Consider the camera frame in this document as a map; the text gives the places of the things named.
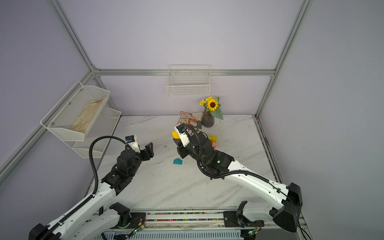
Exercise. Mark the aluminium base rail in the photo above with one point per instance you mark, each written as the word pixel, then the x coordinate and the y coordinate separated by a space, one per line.
pixel 180 225

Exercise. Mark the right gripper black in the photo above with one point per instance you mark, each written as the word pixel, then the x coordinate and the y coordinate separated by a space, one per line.
pixel 180 148

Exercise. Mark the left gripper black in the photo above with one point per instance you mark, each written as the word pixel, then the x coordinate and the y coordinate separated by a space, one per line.
pixel 149 151

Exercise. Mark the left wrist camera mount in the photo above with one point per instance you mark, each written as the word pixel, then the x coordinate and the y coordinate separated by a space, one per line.
pixel 131 143

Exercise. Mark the dark ribbed glass vase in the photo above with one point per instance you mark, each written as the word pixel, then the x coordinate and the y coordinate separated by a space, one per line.
pixel 207 119

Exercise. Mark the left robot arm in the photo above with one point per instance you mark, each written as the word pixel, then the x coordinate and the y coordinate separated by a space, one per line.
pixel 75 224

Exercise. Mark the aluminium cage frame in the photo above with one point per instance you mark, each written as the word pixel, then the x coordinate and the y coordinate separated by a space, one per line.
pixel 42 57

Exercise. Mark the yellow sunflower bouquet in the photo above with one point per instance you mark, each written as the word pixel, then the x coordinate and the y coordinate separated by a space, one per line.
pixel 212 107

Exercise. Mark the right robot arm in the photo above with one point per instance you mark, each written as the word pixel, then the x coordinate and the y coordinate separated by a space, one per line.
pixel 283 203

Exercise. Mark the beige cloth in shelf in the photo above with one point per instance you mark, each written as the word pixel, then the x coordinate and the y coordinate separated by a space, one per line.
pixel 83 121

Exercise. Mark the teal block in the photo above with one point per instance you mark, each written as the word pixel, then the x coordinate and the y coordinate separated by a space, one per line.
pixel 178 161

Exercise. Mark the white wire wall basket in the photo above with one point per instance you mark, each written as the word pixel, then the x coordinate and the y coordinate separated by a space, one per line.
pixel 189 81

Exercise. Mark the orange white work glove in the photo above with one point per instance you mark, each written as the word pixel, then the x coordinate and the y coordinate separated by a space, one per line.
pixel 187 119

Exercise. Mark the green white work glove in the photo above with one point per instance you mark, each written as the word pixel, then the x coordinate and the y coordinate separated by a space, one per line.
pixel 198 117

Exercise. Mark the white two-tier mesh shelf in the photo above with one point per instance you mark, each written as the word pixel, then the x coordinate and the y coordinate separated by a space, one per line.
pixel 60 118

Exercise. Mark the yellow long block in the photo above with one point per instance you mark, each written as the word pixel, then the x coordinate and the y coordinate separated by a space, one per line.
pixel 175 135

